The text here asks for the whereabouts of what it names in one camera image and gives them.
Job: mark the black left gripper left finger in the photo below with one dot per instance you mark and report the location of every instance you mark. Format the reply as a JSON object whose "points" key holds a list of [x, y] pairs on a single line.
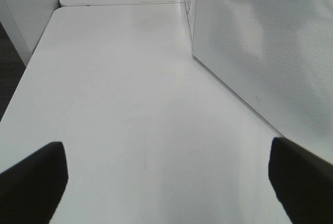
{"points": [[32, 188]]}

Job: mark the white microwave door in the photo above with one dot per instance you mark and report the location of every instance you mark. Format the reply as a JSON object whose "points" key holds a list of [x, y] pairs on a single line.
{"points": [[277, 55]]}

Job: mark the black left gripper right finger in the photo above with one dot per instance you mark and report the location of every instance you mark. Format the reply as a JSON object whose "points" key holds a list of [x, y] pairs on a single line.
{"points": [[302, 182]]}

